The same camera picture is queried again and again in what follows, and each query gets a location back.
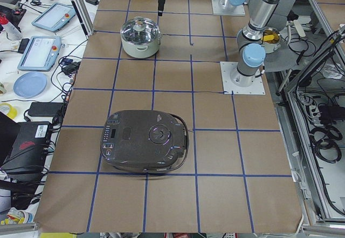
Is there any glass pot lid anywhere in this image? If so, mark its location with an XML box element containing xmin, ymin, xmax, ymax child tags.
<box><xmin>120</xmin><ymin>16</ymin><xmax>161</xmax><ymax>45</ymax></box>

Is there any pale green electric pot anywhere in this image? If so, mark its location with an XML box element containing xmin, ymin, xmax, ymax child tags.
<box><xmin>121</xmin><ymin>34</ymin><xmax>162</xmax><ymax>59</ymax></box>

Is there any upper teach pendant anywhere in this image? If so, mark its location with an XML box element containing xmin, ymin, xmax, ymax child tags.
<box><xmin>31</xmin><ymin>3</ymin><xmax>76</xmax><ymax>32</ymax></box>

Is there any teach pendant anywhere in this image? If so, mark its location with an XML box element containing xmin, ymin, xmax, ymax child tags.
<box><xmin>17</xmin><ymin>36</ymin><xmax>61</xmax><ymax>71</ymax></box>
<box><xmin>31</xmin><ymin>3</ymin><xmax>76</xmax><ymax>32</ymax></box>

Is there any steel bowl with yellow item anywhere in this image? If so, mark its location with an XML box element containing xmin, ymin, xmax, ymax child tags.
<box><xmin>261</xmin><ymin>27</ymin><xmax>281</xmax><ymax>54</ymax></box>

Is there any lower teach pendant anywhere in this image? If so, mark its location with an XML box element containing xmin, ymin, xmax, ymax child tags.
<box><xmin>17</xmin><ymin>36</ymin><xmax>61</xmax><ymax>71</ymax></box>

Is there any dark brown rice cooker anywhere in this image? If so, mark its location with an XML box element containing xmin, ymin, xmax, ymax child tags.
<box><xmin>100</xmin><ymin>110</ymin><xmax>189</xmax><ymax>173</ymax></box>

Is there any blue plate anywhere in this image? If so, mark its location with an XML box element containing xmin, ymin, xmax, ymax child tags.
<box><xmin>13</xmin><ymin>72</ymin><xmax>47</xmax><ymax>98</ymax></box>

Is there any black power adapter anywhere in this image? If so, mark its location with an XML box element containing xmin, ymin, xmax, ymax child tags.
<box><xmin>27</xmin><ymin>102</ymin><xmax>63</xmax><ymax>117</ymax></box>

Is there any yellow tape roll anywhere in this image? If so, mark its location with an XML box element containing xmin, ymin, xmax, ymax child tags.
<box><xmin>0</xmin><ymin>103</ymin><xmax>17</xmax><ymax>119</ymax></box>

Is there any black red box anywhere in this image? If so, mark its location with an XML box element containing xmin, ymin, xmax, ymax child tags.
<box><xmin>1</xmin><ymin>121</ymin><xmax>53</xmax><ymax>174</ymax></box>

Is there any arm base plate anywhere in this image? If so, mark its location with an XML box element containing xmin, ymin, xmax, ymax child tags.
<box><xmin>220</xmin><ymin>62</ymin><xmax>265</xmax><ymax>95</ymax></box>
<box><xmin>211</xmin><ymin>0</ymin><xmax>246</xmax><ymax>16</ymax></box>

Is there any aluminium frame post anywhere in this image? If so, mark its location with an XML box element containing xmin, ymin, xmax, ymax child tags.
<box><xmin>70</xmin><ymin>0</ymin><xmax>94</xmax><ymax>36</ymax></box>

